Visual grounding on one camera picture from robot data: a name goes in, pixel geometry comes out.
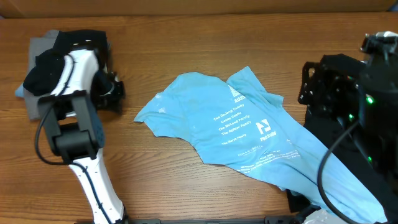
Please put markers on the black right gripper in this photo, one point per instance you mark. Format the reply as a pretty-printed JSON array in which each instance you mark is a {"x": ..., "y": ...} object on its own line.
[{"x": 335, "y": 89}]

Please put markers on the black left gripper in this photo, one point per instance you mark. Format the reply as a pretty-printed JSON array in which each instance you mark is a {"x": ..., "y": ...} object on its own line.
[{"x": 116, "y": 100}]

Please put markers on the light blue printed t-shirt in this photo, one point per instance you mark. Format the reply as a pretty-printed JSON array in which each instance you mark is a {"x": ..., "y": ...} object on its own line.
[{"x": 238, "y": 124}]

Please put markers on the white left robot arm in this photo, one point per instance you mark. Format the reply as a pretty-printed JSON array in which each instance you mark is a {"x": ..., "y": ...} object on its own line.
[{"x": 74, "y": 131}]

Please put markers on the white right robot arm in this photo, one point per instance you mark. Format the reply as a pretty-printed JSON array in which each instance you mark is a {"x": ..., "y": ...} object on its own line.
[{"x": 375, "y": 132}]

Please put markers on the black cloth pile right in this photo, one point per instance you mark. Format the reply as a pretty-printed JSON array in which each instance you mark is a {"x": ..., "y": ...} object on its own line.
[{"x": 348, "y": 180}]

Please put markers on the black folded garment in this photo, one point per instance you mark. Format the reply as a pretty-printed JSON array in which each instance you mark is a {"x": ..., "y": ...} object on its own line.
[{"x": 44, "y": 76}]

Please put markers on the grey folded garment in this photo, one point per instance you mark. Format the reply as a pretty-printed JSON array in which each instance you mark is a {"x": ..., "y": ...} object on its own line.
[{"x": 37, "y": 46}]

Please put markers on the light blue folded garment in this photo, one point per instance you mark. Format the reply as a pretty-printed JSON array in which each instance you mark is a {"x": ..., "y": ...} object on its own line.
[{"x": 19, "y": 92}]

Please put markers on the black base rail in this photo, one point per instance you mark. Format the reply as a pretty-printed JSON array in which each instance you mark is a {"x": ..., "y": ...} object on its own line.
[{"x": 266, "y": 220}]

